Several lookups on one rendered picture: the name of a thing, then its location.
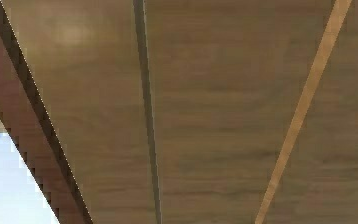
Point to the brown wooden cupboard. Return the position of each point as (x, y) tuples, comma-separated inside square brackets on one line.
[(220, 110)]

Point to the window with pale blue sky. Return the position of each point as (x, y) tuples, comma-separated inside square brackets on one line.
[(7, 180)]

